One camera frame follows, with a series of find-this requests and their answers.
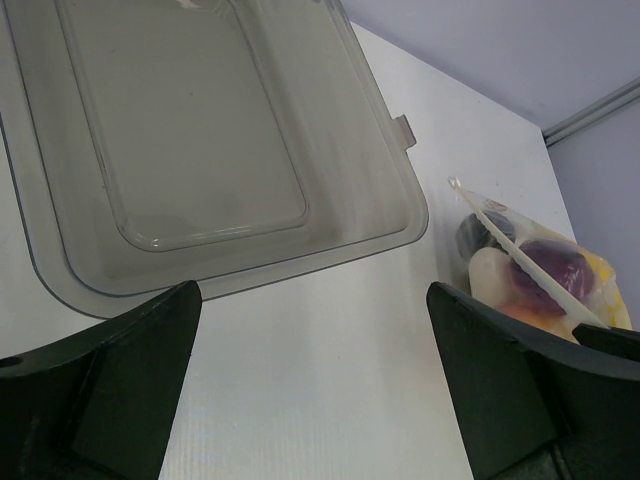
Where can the clear grey plastic bin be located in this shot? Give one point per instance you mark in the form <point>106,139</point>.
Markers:
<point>233,143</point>

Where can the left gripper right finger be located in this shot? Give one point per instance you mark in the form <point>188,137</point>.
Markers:
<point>529,404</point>

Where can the yellow white-dotted toy food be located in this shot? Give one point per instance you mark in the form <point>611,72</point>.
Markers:
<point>605,300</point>

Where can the dark round toy fruit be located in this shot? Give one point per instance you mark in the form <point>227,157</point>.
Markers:
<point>471,235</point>

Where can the clear zip top bag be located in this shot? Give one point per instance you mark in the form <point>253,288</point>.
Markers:
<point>529,272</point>

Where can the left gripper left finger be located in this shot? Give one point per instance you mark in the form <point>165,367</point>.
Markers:
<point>100,404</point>

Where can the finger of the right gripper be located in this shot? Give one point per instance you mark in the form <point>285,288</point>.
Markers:
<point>618,342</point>

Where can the orange toy fruit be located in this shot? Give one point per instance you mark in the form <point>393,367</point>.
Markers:
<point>525,314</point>

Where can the right aluminium frame post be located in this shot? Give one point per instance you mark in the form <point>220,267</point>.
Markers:
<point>593,113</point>

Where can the purple white-dotted toy food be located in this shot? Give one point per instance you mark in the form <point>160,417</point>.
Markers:
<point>564,263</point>

